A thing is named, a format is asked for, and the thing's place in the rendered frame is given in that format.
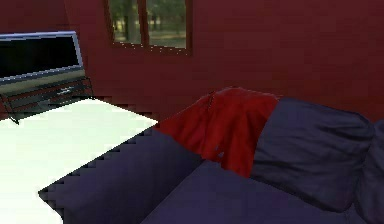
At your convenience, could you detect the black television stand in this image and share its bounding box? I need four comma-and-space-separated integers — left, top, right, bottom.
0, 69, 95, 126

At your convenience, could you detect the red cloth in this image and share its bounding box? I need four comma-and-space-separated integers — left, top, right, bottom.
156, 87, 280, 179

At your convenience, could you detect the dark purple sofa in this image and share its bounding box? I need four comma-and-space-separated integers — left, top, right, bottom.
38, 96, 384, 224

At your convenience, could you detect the brown framed window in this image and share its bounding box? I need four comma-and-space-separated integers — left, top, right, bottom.
102, 0, 194, 57

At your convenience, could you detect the black flat television set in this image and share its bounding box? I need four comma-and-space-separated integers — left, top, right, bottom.
0, 30, 84, 84

